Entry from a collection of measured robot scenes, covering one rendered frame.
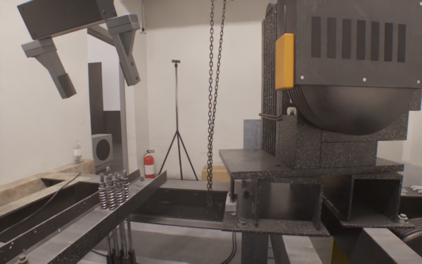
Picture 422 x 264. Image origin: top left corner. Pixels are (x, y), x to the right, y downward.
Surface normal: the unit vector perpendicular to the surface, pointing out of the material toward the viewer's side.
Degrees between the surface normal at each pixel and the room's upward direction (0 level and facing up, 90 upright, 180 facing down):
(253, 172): 90
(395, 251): 0
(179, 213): 90
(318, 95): 90
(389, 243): 0
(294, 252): 0
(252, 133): 90
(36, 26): 113
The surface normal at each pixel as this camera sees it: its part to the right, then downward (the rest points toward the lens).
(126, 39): -0.07, 0.49
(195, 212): -0.15, 0.11
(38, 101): 0.99, 0.01
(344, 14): 0.07, 0.11
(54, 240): 0.00, -0.99
